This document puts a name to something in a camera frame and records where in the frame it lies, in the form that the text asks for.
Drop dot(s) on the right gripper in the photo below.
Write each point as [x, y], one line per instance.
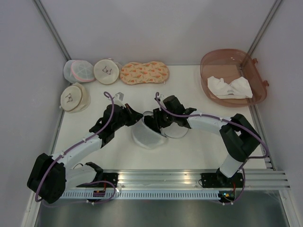
[157, 113]

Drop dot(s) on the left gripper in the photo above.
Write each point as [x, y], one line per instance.
[134, 116]

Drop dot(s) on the white mesh bag blue zipper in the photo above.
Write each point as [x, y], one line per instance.
[147, 138]

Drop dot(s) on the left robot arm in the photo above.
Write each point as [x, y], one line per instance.
[53, 174]

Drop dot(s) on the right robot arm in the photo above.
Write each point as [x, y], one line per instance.
[238, 135]

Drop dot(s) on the beige round bag upper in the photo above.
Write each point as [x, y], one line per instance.
[107, 71]

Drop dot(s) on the beige round bag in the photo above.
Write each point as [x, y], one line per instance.
[107, 71]
[75, 98]

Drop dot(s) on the beige round bag lower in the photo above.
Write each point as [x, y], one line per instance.
[75, 98]

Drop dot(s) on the white mesh bag pink trim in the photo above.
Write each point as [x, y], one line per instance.
[78, 71]

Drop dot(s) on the white bra in basket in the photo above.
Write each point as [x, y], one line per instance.
[237, 89]

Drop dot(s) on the orange floral fabric pouch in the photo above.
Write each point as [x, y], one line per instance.
[151, 72]

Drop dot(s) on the pink translucent plastic basket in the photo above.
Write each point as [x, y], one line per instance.
[231, 64]

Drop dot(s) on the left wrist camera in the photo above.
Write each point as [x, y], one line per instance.
[118, 99]

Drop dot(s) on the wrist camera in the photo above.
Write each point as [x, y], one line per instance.
[118, 99]
[161, 96]

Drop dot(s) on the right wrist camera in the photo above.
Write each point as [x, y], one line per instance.
[161, 96]

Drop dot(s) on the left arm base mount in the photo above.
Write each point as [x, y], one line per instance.
[104, 180]

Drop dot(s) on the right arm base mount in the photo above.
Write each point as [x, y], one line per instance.
[213, 180]

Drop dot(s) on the white slotted cable duct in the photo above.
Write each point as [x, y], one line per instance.
[142, 195]

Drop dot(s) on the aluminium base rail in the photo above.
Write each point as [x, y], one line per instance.
[259, 179]

